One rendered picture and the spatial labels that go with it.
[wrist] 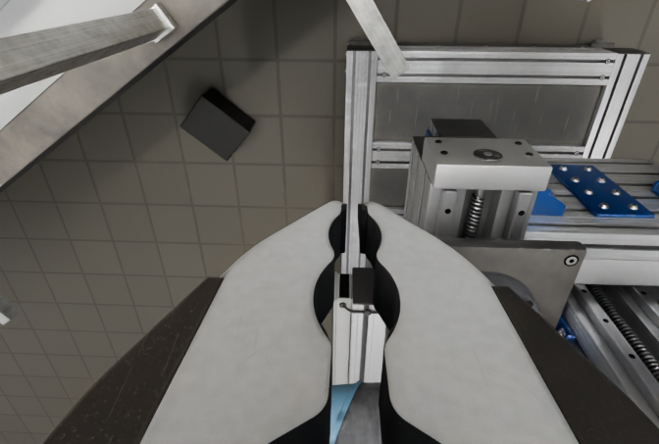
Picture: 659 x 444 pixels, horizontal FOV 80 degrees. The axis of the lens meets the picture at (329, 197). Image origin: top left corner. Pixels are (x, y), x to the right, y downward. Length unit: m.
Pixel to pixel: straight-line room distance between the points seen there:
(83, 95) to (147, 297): 1.47
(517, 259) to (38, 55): 0.56
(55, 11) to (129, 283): 1.48
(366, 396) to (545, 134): 1.15
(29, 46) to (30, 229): 1.78
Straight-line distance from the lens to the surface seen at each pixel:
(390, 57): 0.61
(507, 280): 0.53
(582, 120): 1.47
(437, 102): 1.29
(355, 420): 0.41
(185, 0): 0.77
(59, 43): 0.53
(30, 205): 2.15
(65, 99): 0.92
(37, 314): 2.63
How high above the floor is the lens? 1.42
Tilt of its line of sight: 60 degrees down
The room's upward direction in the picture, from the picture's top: 175 degrees counter-clockwise
